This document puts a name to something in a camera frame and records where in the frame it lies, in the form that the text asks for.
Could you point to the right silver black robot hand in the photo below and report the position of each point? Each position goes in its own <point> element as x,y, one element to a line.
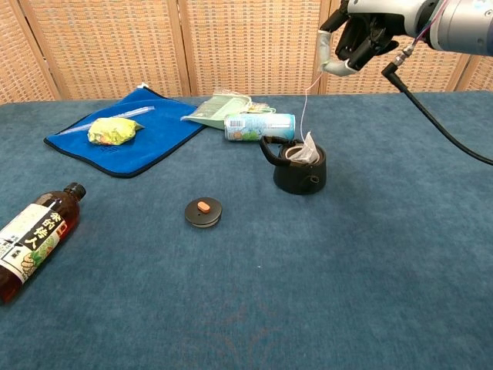
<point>369,27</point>

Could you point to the black cast iron teapot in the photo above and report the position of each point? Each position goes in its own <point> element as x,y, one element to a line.
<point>296,181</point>

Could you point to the black teapot lid orange knob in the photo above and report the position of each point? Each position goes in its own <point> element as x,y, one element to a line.
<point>200,219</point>

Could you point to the dark sauce bottle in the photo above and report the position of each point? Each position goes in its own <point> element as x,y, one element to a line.
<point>34,239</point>

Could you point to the rattan wooden folding screen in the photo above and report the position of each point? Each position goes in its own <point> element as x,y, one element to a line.
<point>246,46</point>

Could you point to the light green drink can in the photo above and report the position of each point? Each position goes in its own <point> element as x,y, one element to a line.
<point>258,127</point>

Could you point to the green dustpan brush set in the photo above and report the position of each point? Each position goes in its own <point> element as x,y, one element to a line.
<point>215,112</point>

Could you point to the blue microfibre cloth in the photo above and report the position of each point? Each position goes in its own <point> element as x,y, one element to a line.
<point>154,135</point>

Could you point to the clear plastic ruler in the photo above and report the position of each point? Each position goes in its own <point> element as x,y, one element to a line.
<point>135,112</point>

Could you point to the yellow green snack packet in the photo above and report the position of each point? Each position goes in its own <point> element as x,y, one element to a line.
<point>111,132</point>

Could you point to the teal carpet table cover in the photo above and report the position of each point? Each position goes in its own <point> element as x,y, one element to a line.
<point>269,289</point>

